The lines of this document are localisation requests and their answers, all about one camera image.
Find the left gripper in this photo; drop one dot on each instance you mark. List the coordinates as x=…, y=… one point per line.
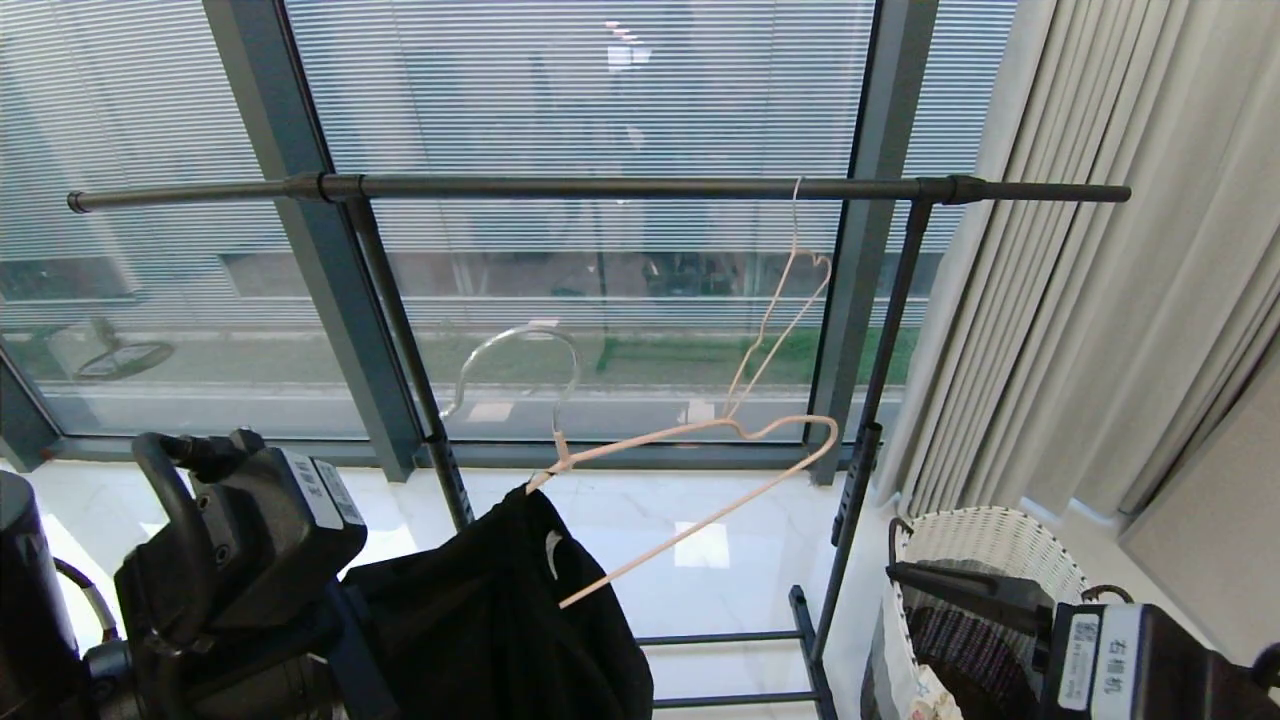
x=280, y=670

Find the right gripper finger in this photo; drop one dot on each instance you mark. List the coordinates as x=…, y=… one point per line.
x=980, y=598

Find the black short-sleeved shirt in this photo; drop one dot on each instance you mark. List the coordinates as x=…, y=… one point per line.
x=500, y=620

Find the pink clothes hanger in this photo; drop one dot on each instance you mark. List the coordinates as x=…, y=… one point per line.
x=797, y=230
x=562, y=452

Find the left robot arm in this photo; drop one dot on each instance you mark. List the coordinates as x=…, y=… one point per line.
x=35, y=600

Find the white laundry basket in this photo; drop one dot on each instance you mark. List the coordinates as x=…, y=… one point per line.
x=990, y=540

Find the black clothes rack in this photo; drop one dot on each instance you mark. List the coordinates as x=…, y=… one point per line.
x=600, y=187

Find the cream printed garment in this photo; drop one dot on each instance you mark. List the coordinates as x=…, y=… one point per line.
x=935, y=705

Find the beige curtain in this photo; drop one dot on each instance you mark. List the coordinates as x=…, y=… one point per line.
x=1120, y=250

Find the window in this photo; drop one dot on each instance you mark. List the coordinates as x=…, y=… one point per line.
x=600, y=100

